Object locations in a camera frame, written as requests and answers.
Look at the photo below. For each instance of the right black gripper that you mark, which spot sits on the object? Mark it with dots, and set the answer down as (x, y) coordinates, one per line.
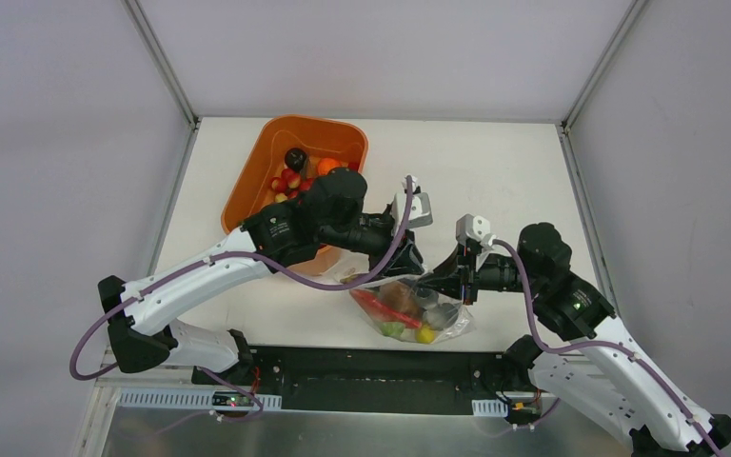
(464, 277)

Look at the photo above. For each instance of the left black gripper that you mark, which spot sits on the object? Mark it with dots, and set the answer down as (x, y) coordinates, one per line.
(402, 246)

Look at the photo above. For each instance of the beige toy bun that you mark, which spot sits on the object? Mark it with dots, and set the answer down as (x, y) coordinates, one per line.
(398, 297)

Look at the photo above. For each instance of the clear zip top bag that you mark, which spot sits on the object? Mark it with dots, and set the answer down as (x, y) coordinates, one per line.
(463, 326)

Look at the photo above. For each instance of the toy watermelon slice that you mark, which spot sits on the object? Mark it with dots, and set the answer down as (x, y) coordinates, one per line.
(380, 312)

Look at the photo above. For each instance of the yellow toy corn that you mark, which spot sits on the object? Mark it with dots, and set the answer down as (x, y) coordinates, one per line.
(425, 335)

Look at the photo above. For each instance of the white toy cauliflower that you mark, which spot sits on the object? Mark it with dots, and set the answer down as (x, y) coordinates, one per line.
(393, 330)

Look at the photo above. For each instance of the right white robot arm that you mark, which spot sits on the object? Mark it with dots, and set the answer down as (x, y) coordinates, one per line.
(578, 348)

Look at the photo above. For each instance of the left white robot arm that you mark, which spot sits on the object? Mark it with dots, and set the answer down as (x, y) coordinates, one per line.
(144, 326)

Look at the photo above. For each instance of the orange toy tangerine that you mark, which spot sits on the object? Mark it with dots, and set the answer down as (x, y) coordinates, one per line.
(326, 165)

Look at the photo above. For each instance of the dark toy plum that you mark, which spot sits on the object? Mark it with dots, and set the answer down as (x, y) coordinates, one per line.
(295, 159)

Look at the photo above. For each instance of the orange plastic bin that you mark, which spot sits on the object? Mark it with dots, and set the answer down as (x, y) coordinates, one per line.
(318, 137)

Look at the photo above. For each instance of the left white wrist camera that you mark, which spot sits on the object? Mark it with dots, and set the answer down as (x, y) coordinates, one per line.
(420, 209)

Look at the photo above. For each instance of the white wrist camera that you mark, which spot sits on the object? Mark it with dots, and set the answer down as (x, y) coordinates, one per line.
(475, 228)
(420, 209)

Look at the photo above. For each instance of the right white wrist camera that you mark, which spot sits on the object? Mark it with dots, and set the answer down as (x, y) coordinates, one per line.
(475, 228)

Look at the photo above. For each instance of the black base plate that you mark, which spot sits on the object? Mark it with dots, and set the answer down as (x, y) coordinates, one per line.
(380, 381)

